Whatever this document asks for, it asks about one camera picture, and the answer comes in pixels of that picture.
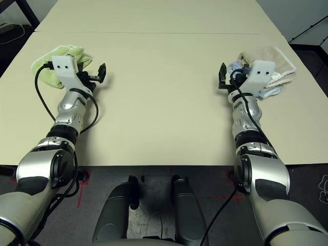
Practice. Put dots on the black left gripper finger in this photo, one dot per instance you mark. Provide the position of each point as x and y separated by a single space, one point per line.
102 73

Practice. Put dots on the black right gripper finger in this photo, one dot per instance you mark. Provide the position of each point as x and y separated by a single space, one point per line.
222 75
243 73

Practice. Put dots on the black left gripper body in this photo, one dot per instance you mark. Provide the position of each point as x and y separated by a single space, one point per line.
88 80

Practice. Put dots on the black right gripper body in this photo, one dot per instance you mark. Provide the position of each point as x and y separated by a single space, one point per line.
234 85

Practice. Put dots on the beige towel with white trim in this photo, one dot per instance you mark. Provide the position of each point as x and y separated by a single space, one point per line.
271 55

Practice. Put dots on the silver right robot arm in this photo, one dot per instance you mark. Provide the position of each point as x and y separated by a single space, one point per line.
246 115

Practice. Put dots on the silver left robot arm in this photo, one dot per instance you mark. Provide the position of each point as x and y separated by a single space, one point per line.
69 110

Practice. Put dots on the folded blue towel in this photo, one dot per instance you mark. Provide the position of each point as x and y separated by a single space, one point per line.
269 92

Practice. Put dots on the folded green towel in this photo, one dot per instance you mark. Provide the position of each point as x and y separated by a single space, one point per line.
46 69

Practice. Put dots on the black tripod bar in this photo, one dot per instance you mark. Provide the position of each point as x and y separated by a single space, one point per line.
310 28

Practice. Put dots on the grey power adapter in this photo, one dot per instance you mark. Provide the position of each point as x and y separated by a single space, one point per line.
5 27

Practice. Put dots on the grey right robot leg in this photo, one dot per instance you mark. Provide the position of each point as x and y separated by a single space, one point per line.
189 212

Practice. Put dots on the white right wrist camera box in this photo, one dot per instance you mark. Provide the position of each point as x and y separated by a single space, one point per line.
260 77

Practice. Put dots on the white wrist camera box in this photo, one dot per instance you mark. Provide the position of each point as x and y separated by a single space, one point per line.
260 77
66 69

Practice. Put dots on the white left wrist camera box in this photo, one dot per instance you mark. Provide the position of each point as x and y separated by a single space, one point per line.
66 69

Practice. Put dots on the side table with black frame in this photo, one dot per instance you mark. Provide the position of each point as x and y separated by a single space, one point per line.
29 11

